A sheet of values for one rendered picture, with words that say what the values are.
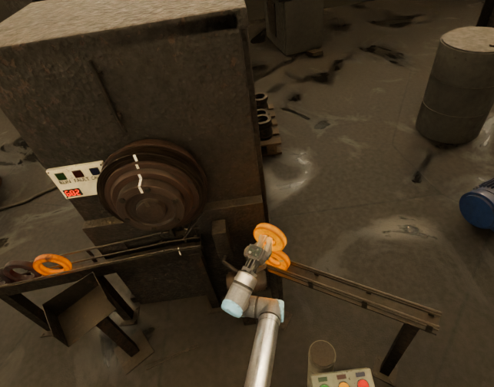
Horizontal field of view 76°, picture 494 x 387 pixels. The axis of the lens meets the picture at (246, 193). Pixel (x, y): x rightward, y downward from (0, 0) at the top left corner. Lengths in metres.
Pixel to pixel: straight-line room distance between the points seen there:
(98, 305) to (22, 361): 1.00
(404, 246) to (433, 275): 0.27
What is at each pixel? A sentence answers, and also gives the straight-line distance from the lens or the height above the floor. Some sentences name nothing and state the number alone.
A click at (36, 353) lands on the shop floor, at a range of 2.74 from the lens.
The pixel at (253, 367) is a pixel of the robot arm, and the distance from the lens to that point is 1.23.
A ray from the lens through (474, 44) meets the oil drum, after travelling 3.40.
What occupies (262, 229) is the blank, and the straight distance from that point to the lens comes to 1.38.
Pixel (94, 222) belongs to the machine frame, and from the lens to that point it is 1.86.
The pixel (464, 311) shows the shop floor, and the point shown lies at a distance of 2.49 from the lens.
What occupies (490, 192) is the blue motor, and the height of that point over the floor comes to 0.32.
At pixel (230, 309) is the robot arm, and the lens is 1.30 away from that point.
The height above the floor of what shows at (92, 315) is 0.60.
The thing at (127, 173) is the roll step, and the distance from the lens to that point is 1.35.
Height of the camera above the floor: 2.05
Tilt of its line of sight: 44 degrees down
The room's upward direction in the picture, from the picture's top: 10 degrees counter-clockwise
